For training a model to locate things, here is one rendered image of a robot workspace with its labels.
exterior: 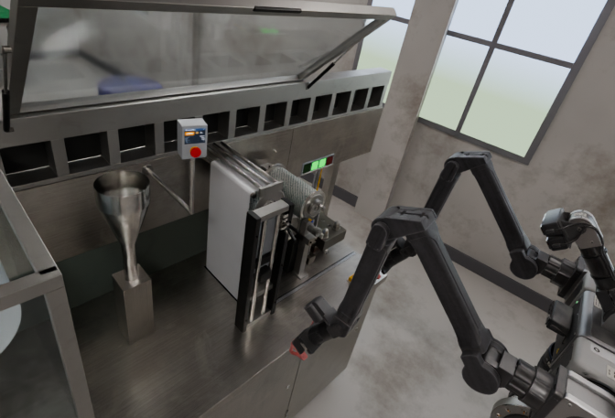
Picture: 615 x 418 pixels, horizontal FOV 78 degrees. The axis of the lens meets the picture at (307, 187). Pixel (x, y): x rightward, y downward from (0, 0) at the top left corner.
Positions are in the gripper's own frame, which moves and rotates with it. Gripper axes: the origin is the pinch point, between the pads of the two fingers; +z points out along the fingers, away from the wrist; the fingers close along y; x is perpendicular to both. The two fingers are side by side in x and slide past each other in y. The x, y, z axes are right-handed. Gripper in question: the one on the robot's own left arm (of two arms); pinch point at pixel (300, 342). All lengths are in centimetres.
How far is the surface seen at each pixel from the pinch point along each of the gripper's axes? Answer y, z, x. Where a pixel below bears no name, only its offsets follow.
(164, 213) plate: 3, 22, -68
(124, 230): 31, -8, -58
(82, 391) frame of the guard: 58, -7, -28
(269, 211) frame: -3.3, -22.5, -39.8
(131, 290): 31, 13, -46
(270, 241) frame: -8.2, -8.0, -33.3
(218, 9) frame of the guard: 11, -66, -78
